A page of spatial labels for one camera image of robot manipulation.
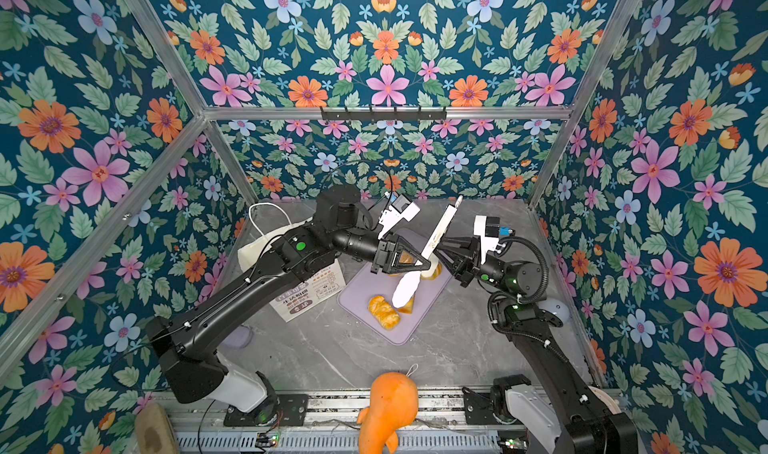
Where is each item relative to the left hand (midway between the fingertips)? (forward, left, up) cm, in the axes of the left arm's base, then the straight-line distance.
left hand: (428, 263), depth 51 cm
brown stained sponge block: (-17, +64, -40) cm, 77 cm away
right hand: (+7, -3, -6) cm, 10 cm away
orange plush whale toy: (-16, +8, -34) cm, 38 cm away
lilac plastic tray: (+21, +17, -44) cm, 51 cm away
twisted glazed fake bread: (+8, +10, -39) cm, 41 cm away
